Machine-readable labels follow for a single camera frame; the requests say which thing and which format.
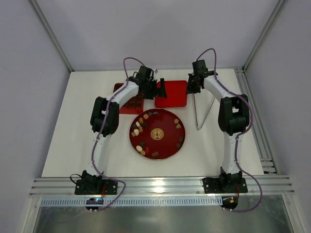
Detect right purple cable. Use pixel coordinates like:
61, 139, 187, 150
196, 48, 263, 212

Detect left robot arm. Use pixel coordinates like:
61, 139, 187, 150
74, 65, 167, 195

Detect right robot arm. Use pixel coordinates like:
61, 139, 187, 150
187, 60, 250, 194

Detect metal tongs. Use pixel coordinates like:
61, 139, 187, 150
192, 92, 215, 131

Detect round dark red plate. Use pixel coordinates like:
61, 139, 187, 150
129, 108, 186, 160

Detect aluminium rail with cable duct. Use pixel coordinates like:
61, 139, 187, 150
29, 175, 294, 210

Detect red chocolate box with tray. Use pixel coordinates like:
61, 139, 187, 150
110, 82, 144, 115

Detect red box lid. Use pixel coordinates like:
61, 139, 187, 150
155, 80, 188, 108

